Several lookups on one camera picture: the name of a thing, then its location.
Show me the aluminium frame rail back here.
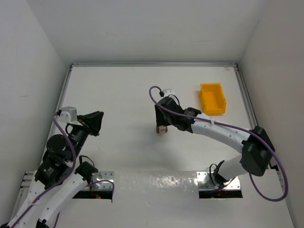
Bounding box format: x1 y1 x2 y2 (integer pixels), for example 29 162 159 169
70 62 237 67

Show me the aluminium frame rail right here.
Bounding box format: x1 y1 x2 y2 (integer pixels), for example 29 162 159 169
234 66 272 177

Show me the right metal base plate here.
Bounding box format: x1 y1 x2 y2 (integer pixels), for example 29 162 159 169
196 171 241 191

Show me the white front cover board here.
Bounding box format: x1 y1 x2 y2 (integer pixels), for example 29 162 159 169
57 171 293 228

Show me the aluminium frame rail left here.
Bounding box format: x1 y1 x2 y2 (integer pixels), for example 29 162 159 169
39 64 73 170

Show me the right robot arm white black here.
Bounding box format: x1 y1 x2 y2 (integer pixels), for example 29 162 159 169
154 96 275 188

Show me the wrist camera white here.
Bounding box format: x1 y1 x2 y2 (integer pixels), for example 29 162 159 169
58 106 77 124
162 89 175 97

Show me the light wood cube block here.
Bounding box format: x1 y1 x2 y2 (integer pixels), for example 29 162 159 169
158 126 168 134

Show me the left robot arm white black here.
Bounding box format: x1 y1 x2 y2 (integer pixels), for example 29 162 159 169
1 108 104 228

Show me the yellow plastic bin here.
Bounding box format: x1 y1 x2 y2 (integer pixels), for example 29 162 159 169
199 83 227 115

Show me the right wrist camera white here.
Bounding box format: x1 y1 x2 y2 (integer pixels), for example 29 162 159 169
162 89 175 97

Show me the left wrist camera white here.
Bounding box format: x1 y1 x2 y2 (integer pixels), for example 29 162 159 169
58 106 77 124

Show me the metal base plate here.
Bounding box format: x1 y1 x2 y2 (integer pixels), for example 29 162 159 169
196 171 241 191
87 171 114 191

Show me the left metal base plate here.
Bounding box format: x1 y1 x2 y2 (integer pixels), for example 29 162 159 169
87 171 114 191

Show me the aluminium frame rail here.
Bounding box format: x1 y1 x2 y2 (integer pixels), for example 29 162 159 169
234 66 272 177
70 62 237 67
39 64 73 170

